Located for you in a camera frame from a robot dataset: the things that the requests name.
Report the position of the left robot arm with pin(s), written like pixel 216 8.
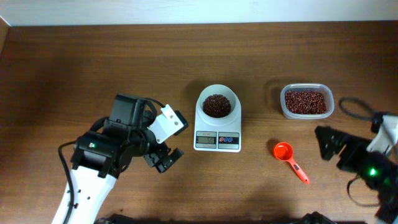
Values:
pixel 91 176

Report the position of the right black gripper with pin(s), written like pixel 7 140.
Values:
pixel 343 150

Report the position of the white round bowl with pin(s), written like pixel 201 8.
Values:
pixel 221 90

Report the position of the orange measuring scoop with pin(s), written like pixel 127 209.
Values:
pixel 283 151

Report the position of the adzuki beans in bowl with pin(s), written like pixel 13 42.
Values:
pixel 216 106

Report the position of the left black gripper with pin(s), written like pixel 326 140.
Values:
pixel 154 160

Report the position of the clear plastic food container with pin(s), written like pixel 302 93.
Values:
pixel 329 101

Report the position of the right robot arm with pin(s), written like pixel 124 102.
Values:
pixel 378 172

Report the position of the white digital kitchen scale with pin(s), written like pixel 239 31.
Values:
pixel 218 134

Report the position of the red adzuki beans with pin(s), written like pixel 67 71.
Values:
pixel 305 102

